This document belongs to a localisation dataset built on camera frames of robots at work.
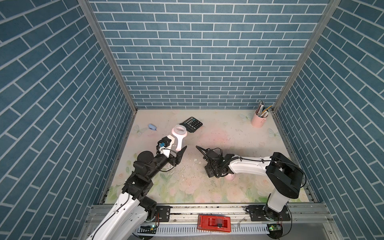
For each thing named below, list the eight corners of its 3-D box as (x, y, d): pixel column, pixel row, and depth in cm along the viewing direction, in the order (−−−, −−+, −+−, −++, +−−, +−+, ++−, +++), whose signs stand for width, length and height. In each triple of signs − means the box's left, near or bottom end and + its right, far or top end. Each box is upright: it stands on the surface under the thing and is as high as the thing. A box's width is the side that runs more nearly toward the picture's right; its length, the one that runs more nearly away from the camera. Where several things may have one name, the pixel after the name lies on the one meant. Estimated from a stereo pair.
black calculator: (181, 125, 113) (180, 123, 111) (192, 117, 118) (192, 115, 116) (191, 133, 107) (191, 132, 106) (202, 125, 113) (202, 123, 111)
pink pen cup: (250, 126, 114) (254, 117, 106) (251, 119, 118) (255, 110, 110) (262, 130, 111) (267, 121, 103) (263, 122, 116) (268, 113, 108)
